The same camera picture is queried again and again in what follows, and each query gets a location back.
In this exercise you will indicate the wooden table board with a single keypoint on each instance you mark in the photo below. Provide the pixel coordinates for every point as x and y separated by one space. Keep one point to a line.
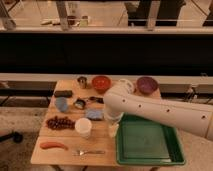
99 139

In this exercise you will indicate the small metal cup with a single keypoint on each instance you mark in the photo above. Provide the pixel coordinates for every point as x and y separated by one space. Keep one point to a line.
82 81

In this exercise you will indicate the black handled tool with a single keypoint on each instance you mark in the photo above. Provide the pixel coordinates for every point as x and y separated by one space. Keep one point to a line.
96 99

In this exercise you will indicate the blue sponge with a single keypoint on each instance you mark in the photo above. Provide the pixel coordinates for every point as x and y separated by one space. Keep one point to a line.
94 114

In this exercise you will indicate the silver fork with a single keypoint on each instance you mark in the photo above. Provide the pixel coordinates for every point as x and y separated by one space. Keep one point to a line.
83 152

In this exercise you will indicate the black rectangular block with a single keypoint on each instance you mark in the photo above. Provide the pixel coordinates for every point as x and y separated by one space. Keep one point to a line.
63 93

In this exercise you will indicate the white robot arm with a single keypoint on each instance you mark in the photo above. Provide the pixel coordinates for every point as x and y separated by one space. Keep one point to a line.
194 118

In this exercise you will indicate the purple bowl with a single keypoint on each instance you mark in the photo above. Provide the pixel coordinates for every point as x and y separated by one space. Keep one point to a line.
147 85

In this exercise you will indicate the red bowl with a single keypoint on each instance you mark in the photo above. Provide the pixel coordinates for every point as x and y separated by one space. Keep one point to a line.
101 84

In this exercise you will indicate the green plastic tray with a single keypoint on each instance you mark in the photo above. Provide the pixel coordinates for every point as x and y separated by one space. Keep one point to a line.
146 143

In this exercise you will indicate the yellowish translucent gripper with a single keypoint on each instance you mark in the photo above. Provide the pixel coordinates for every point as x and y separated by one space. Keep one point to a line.
112 130

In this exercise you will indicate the red grape bunch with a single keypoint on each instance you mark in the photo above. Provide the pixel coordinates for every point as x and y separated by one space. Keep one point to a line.
60 123

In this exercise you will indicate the white paper cup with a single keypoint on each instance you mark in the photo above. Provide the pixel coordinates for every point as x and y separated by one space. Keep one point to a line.
83 127

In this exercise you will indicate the black binder clip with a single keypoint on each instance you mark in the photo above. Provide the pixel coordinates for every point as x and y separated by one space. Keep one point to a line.
79 104

